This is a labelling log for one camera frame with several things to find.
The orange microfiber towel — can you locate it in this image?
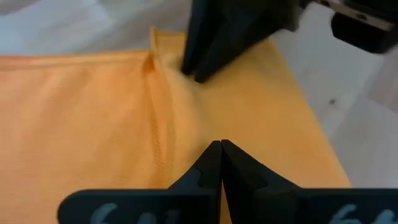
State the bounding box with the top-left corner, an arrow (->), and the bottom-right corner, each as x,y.
0,27 -> 352,224

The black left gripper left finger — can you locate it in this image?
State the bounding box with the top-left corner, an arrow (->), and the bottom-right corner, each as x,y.
57,139 -> 223,224

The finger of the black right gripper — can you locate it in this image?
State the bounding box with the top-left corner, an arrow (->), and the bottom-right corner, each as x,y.
194,0 -> 299,82
182,0 -> 224,75

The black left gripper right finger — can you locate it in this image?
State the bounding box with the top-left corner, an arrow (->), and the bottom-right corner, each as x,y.
221,139 -> 398,224

